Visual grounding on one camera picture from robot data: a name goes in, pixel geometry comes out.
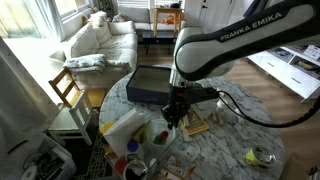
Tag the white paper bag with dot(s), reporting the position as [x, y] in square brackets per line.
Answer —
[121, 132]

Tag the wooden chair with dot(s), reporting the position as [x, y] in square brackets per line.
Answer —
[68, 91]

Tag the yellow picture book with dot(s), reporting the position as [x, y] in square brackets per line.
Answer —
[192, 123]

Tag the white tv cabinet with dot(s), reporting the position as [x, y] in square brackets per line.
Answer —
[292, 67]

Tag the white small chair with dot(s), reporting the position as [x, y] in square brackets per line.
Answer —
[71, 123]

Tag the white pill bottle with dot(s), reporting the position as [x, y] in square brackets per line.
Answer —
[220, 106]

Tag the black coffee table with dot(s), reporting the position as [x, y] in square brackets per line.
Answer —
[161, 38]

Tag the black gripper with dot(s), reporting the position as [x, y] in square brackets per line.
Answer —
[180, 101]

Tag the wooden blocks pile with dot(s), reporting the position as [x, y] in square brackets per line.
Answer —
[215, 118]

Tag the small white measuring cup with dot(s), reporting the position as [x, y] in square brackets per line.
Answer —
[191, 154]

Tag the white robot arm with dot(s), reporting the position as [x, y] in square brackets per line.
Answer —
[199, 55]

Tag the metal bowl green rim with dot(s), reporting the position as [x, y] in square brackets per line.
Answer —
[259, 156]

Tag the blue lid white jar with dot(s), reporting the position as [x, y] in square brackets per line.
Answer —
[134, 151]

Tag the green bottle red cap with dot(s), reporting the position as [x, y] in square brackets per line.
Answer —
[161, 138]

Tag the cream sofa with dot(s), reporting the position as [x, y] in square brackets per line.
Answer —
[118, 41]

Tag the clear plastic cup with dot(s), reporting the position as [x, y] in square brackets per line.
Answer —
[154, 128]

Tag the grey folded blanket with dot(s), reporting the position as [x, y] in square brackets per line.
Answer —
[94, 63]

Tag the dark blue open box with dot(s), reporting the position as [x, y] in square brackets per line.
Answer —
[149, 84]

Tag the wooden stool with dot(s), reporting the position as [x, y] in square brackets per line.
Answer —
[174, 16]

